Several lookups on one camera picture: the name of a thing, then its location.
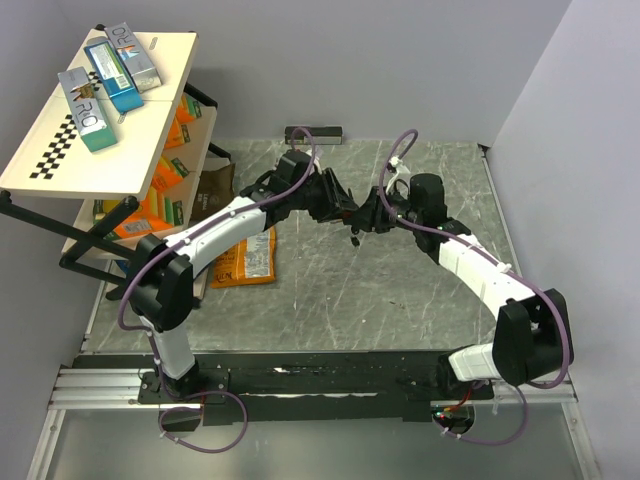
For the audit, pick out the silver box near back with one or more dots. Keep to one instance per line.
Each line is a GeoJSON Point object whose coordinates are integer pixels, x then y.
{"type": "Point", "coordinates": [134, 57]}

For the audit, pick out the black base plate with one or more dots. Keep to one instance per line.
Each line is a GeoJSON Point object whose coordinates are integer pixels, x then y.
{"type": "Point", "coordinates": [321, 385]}

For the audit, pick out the aluminium rail frame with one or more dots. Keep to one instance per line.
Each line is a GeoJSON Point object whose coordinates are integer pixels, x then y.
{"type": "Point", "coordinates": [118, 388]}

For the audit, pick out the black-headed key bunch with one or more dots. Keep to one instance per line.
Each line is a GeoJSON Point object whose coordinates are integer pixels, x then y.
{"type": "Point", "coordinates": [354, 237]}

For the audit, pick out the orange snack bag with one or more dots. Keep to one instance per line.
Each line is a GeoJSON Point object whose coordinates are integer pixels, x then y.
{"type": "Point", "coordinates": [250, 262]}

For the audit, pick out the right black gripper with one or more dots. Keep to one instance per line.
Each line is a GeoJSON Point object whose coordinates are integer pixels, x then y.
{"type": "Point", "coordinates": [371, 212]}

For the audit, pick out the silver teal box front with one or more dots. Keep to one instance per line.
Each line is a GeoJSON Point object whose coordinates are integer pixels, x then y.
{"type": "Point", "coordinates": [87, 113]}

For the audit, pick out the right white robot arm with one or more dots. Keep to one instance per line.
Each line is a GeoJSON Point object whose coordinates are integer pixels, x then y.
{"type": "Point", "coordinates": [531, 343]}

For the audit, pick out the beige folding shelf rack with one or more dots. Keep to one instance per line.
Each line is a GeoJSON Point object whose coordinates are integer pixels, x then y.
{"type": "Point", "coordinates": [117, 150]}

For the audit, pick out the blue carton box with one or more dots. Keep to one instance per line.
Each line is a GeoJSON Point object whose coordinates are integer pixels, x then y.
{"type": "Point", "coordinates": [113, 75]}

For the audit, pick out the orange boxes on shelf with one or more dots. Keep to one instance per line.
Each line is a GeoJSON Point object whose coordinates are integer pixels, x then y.
{"type": "Point", "coordinates": [158, 211]}

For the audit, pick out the black rectangular box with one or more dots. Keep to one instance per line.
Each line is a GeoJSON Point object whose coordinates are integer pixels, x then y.
{"type": "Point", "coordinates": [322, 135]}

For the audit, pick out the brown coffee bag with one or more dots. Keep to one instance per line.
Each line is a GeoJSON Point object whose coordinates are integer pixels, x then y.
{"type": "Point", "coordinates": [215, 191]}

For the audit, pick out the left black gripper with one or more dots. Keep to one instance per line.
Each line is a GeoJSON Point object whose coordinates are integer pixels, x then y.
{"type": "Point", "coordinates": [337, 204]}

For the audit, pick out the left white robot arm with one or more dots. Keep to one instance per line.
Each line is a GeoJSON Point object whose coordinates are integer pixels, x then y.
{"type": "Point", "coordinates": [160, 283]}

